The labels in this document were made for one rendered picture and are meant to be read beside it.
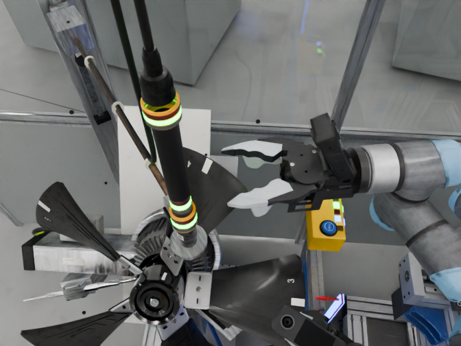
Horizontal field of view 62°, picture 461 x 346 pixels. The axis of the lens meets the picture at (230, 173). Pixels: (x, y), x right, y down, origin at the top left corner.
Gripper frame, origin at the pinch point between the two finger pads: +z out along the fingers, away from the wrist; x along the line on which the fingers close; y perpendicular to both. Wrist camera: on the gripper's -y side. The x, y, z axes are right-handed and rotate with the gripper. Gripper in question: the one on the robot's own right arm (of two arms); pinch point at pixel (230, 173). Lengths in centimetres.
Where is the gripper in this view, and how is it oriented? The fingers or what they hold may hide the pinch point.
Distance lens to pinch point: 55.6
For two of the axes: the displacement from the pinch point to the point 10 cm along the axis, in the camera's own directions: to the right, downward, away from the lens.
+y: 0.0, 5.8, 8.2
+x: -1.0, -8.1, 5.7
